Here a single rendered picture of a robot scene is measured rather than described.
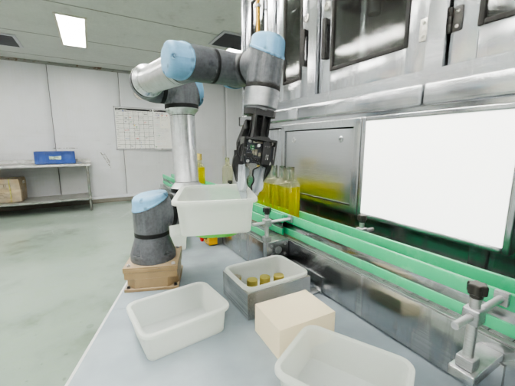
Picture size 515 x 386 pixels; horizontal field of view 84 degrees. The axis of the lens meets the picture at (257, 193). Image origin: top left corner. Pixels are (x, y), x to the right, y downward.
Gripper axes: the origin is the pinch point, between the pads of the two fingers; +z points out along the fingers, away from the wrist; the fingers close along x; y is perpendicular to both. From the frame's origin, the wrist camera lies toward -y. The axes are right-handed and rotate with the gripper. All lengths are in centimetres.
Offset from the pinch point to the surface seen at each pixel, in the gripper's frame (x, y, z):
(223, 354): -2.4, 6.6, 36.1
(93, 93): -226, -585, -84
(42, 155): -272, -497, 43
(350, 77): 39, -34, -41
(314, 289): 29.0, -15.6, 31.3
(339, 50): 36, -41, -52
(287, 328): 10.5, 10.6, 26.9
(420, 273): 39.5, 13.4, 11.7
